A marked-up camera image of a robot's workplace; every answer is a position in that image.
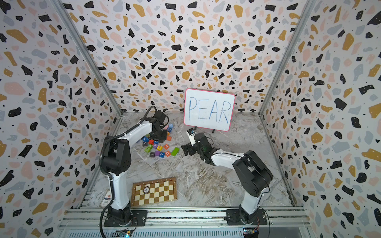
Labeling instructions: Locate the pink framed whiteboard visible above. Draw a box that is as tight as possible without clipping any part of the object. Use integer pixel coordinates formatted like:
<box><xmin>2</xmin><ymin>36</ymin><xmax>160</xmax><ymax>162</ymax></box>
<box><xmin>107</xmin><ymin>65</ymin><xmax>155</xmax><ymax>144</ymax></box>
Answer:
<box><xmin>184</xmin><ymin>89</ymin><xmax>236</xmax><ymax>131</ymax></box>

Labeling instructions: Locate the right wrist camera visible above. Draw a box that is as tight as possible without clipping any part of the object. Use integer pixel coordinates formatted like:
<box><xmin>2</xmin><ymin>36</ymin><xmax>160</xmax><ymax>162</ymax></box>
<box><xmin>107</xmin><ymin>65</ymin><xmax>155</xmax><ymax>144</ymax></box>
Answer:
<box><xmin>187</xmin><ymin>128</ymin><xmax>195</xmax><ymax>146</ymax></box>

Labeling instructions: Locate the wooden chessboard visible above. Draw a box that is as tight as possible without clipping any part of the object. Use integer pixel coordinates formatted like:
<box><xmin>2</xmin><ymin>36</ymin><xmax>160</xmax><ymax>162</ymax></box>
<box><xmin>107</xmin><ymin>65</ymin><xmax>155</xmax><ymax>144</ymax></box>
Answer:
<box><xmin>131</xmin><ymin>177</ymin><xmax>178</xmax><ymax>207</ymax></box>

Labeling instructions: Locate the long green block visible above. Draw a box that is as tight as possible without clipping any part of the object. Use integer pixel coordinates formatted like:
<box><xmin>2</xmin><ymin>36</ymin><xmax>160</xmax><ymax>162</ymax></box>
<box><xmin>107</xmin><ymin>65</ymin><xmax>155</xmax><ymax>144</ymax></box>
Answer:
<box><xmin>171</xmin><ymin>147</ymin><xmax>180</xmax><ymax>156</ymax></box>

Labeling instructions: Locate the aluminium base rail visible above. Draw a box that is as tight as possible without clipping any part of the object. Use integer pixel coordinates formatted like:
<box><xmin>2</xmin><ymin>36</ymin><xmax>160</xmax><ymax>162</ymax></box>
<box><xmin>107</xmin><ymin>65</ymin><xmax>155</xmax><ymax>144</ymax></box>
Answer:
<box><xmin>57</xmin><ymin>207</ymin><xmax>315</xmax><ymax>238</ymax></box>

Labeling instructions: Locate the small card box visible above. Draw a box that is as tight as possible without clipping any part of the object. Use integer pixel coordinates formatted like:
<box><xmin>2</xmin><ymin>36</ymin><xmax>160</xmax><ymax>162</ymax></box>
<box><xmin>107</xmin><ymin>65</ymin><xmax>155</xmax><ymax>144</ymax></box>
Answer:
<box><xmin>100</xmin><ymin>189</ymin><xmax>112</xmax><ymax>208</ymax></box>

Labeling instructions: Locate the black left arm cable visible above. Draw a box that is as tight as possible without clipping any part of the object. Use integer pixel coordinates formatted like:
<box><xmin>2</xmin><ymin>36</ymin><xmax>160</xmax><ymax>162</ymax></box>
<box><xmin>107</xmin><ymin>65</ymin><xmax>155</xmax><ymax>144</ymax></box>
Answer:
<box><xmin>99</xmin><ymin>105</ymin><xmax>158</xmax><ymax>238</ymax></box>

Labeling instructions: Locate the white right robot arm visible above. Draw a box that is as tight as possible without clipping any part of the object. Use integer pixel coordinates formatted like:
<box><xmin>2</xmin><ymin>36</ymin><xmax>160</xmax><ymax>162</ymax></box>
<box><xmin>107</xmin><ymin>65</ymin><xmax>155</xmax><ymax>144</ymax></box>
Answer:
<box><xmin>182</xmin><ymin>129</ymin><xmax>273</xmax><ymax>225</ymax></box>

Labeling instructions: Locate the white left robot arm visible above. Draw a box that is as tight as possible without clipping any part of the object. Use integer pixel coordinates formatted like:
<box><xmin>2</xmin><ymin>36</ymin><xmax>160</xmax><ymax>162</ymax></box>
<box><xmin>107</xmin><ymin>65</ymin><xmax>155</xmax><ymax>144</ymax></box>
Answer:
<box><xmin>99</xmin><ymin>106</ymin><xmax>169</xmax><ymax>225</ymax></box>

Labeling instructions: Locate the green I block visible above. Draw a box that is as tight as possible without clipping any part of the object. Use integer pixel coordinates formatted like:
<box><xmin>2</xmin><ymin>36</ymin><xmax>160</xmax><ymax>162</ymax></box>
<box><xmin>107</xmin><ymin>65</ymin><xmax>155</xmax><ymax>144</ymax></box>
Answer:
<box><xmin>144</xmin><ymin>144</ymin><xmax>153</xmax><ymax>153</ymax></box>

